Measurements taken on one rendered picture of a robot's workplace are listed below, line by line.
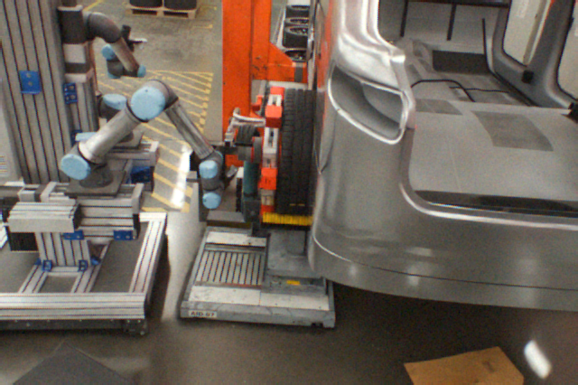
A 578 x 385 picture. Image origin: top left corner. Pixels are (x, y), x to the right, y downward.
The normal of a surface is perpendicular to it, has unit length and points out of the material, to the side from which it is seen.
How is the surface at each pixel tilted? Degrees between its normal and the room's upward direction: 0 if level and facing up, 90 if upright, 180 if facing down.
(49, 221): 90
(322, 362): 0
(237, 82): 90
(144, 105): 85
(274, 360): 0
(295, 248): 90
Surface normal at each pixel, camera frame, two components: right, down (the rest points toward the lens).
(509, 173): 0.06, -0.63
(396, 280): -0.18, 0.68
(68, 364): 0.07, -0.87
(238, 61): -0.03, 0.49
